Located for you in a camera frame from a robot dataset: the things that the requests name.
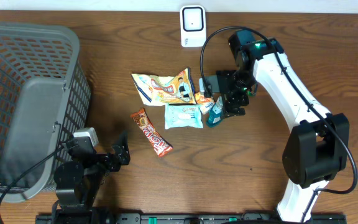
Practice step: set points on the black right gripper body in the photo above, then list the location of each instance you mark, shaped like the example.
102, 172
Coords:
239, 82

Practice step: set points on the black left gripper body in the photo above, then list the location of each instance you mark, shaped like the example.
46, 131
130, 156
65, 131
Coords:
105, 160

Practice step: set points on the blue mouthwash bottle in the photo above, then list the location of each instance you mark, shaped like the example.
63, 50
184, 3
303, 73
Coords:
215, 113

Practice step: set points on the orange white small box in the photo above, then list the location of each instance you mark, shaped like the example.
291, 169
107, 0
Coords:
205, 103

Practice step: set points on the red brown candy bar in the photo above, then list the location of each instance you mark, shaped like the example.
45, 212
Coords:
159, 144

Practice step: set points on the light blue wet wipes pack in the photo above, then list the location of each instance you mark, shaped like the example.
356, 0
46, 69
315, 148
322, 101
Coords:
180, 116

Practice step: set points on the yellow red snack bag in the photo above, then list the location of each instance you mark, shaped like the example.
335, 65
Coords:
158, 90

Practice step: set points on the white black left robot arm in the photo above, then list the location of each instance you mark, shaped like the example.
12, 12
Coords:
78, 181

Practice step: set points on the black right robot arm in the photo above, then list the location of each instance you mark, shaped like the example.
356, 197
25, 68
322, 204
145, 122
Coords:
317, 147

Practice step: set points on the white barcode scanner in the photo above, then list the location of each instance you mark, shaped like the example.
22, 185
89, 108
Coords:
192, 26

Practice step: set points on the grey plastic shopping basket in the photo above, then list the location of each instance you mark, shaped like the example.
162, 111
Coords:
44, 99

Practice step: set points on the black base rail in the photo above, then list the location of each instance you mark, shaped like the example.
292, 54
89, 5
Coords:
136, 218

